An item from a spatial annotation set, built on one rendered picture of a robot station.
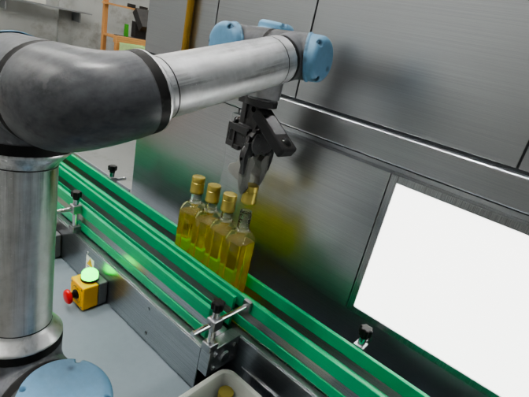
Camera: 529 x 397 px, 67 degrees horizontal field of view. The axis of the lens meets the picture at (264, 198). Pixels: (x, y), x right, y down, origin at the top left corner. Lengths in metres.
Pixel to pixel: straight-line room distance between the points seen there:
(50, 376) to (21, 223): 0.20
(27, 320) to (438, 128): 0.76
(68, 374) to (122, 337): 0.52
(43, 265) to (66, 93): 0.27
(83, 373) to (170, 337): 0.42
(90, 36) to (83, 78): 11.91
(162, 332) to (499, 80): 0.88
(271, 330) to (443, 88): 0.61
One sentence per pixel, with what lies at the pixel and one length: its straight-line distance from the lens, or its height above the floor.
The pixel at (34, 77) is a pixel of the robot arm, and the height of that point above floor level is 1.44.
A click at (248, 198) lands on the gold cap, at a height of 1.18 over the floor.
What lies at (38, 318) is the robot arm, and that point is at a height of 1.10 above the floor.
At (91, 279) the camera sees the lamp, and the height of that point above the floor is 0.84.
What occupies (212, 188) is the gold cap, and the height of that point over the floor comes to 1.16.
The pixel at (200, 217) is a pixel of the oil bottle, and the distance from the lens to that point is 1.03.
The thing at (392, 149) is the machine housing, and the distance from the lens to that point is 0.87.
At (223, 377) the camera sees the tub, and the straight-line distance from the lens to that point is 0.96.
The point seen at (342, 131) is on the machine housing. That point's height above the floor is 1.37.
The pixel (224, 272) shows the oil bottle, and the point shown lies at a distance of 1.01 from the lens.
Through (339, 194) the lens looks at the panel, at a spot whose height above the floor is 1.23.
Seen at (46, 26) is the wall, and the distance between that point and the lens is 11.97.
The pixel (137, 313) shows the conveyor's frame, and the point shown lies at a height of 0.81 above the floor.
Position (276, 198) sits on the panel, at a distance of 1.03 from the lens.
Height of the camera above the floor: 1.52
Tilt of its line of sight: 21 degrees down
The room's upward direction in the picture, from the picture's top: 13 degrees clockwise
